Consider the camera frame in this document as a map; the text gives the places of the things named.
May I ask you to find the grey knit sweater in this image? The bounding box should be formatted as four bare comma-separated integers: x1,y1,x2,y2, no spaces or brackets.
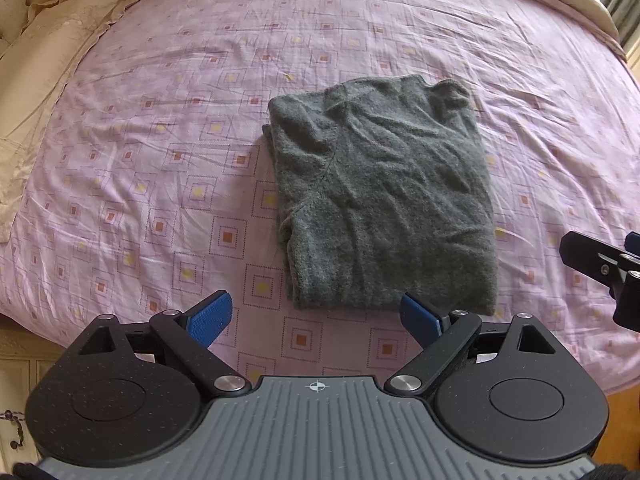
262,74,498,317

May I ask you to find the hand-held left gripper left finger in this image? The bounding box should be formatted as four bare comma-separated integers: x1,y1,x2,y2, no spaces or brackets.
75,290,252,397

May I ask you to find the beige pillow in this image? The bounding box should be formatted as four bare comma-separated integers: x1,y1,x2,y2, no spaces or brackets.
0,0,127,242

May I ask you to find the purple patterned bedsheet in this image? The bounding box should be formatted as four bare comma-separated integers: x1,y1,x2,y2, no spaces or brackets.
0,0,640,396

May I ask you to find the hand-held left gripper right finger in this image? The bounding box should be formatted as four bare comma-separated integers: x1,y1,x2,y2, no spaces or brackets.
384,291,557,397

